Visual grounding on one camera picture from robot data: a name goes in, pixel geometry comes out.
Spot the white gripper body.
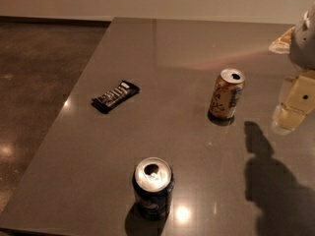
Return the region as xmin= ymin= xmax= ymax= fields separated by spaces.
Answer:
xmin=289 ymin=5 xmax=315 ymax=70

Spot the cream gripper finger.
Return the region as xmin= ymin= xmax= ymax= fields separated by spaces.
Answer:
xmin=272 ymin=70 xmax=315 ymax=135
xmin=269 ymin=27 xmax=295 ymax=54

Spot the orange soda can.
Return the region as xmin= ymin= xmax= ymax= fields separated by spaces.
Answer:
xmin=209 ymin=68 xmax=245 ymax=120

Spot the blue soda can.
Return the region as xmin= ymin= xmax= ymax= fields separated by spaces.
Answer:
xmin=132 ymin=157 xmax=174 ymax=220

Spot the black candy bar wrapper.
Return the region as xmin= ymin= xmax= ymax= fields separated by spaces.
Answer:
xmin=92 ymin=81 xmax=140 ymax=114

